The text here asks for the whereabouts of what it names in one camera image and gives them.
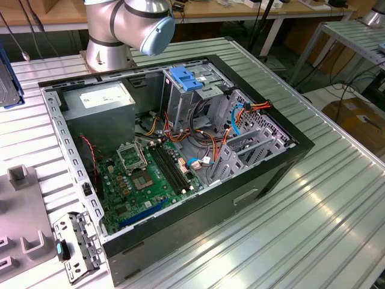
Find black open PC case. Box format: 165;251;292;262
38;54;316;287

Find blue expansion slot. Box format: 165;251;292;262
119;197;168;230

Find long wooden desk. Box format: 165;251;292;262
0;0;357;58

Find stacked brown cardboard boxes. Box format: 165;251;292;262
306;31;366;76

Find black RAM slot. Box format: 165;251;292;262
157;142;191;191
161;141;195;190
149;143;185;195
153;143;188;193

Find grey parts rack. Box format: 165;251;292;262
0;164;61;276

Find grey metal disk bay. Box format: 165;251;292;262
207;89;298;186

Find hard disk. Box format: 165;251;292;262
0;49;25;110

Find bundled power supply wires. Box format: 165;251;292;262
134;110;231;165

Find CPU socket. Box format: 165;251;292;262
129;170;156;191

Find grey power supply unit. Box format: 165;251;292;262
61;81;137;157

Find orange red yellow power wire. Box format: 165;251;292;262
212;101;272;165

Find green motherboard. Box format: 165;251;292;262
95;140;205;237

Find grey optical drive cage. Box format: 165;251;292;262
161;61;235;133

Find blue data wire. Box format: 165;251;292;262
230;101;246;136
185;157;211;171

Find metal slot cover retainer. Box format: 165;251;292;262
52;210;106;285

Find black clip with blue button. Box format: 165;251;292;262
55;239;72;261

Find metal slat side table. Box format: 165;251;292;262
290;19;385;88

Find black cable with silver plug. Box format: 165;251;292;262
0;0;60;63

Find metal socket cover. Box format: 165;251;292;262
116;143;149;174

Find blue plastic drive latch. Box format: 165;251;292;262
169;66;204;93

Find large brown cardboard box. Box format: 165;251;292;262
321;98;385;151

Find small brown cardboard box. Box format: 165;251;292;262
42;0;61;14

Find thin locking lever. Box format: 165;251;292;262
134;138;150;169

